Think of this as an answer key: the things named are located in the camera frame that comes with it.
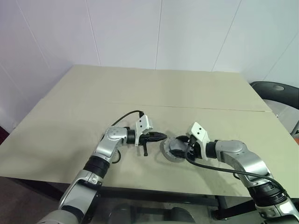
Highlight dark grey rounded shape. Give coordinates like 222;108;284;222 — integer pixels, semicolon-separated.
167;206;199;224

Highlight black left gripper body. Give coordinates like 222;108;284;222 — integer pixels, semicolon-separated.
139;133;152;147

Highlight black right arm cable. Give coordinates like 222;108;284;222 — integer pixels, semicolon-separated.
185;137;290;196

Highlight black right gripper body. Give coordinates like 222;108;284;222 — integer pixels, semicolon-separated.
185;136;203;163

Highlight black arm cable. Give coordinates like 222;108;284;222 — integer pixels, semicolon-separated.
111;110;145;164
185;137;290;196

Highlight dark grey folding chair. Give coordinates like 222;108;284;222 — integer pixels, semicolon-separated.
249;81;299;136

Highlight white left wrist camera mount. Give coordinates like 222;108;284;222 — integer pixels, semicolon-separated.
135;114;155;147

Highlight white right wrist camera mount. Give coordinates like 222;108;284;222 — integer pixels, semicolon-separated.
186;121;209;161

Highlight black table frame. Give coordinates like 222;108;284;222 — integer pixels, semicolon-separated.
98;186;257;221

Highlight grey robot torso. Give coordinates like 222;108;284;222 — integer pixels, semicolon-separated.
35;209;80;224

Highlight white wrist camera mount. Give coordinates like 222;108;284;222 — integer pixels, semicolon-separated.
186;121;209;161
135;114;155;147

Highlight grey round motor lid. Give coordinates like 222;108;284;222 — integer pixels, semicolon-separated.
168;137;189;161

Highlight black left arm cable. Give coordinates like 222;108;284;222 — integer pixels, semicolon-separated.
111;110;145;164

